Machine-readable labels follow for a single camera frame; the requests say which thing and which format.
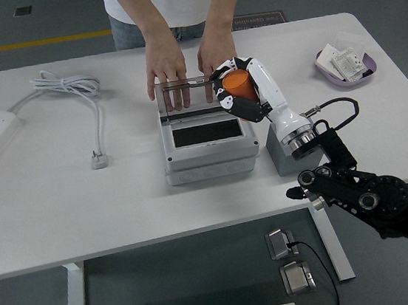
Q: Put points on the person's left hand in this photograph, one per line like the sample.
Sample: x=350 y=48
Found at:
x=216 y=52

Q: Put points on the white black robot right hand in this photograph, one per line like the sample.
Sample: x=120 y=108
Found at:
x=273 y=92

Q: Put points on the person's right hand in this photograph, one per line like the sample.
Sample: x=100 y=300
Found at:
x=165 y=64

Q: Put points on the orange cylinder battery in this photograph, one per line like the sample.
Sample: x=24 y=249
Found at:
x=238 y=83

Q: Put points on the transparent hinged box lid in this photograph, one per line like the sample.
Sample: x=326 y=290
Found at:
x=199 y=102

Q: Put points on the person's right forearm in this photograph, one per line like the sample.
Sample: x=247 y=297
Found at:
x=142 y=11

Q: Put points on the person's left forearm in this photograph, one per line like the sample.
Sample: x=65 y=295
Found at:
x=222 y=1

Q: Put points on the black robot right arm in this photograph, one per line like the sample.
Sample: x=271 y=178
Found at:
x=381 y=197

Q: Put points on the grey block battery holder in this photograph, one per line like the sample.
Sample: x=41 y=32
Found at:
x=283 y=161

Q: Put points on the grey plastic junction box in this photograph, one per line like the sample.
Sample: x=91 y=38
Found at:
x=208 y=159

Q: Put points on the black floor sign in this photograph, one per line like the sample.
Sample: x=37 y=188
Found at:
x=262 y=19

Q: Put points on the small white carton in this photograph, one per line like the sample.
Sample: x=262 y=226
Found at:
x=326 y=59

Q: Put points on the small black part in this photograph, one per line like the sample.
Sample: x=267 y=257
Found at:
x=367 y=73

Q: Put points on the purple tray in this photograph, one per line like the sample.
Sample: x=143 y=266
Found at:
x=369 y=65

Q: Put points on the yellow floor tape line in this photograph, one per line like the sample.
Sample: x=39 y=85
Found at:
x=27 y=44

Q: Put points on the dark floor hatch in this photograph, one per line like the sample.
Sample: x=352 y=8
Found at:
x=22 y=11

